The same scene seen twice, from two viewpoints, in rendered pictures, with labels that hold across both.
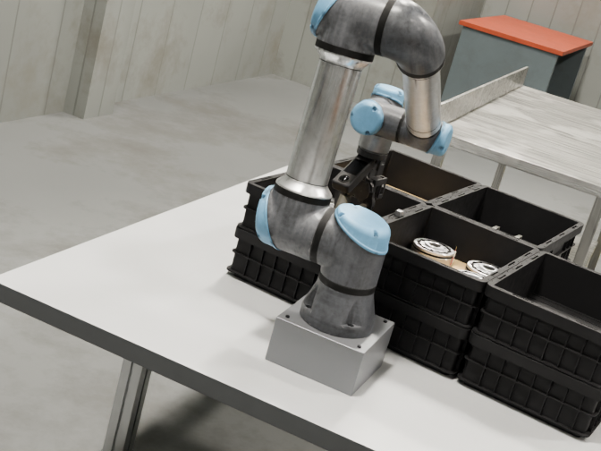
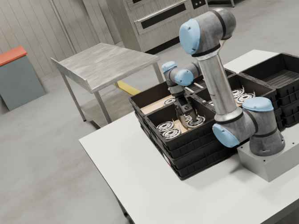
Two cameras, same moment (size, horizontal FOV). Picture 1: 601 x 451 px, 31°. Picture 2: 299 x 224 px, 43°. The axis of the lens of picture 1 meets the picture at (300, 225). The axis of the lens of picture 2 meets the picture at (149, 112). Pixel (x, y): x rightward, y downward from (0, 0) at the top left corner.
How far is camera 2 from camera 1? 1.50 m
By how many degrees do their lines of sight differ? 32
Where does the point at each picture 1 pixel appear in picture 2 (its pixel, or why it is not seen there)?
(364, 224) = (264, 102)
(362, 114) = (185, 77)
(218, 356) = (266, 198)
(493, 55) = (6, 71)
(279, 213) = (236, 129)
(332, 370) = (292, 159)
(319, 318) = (275, 148)
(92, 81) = not seen: outside the picture
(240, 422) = not seen: outside the picture
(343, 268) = (270, 124)
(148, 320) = (228, 218)
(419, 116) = not seen: hidden behind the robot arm
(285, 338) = (271, 167)
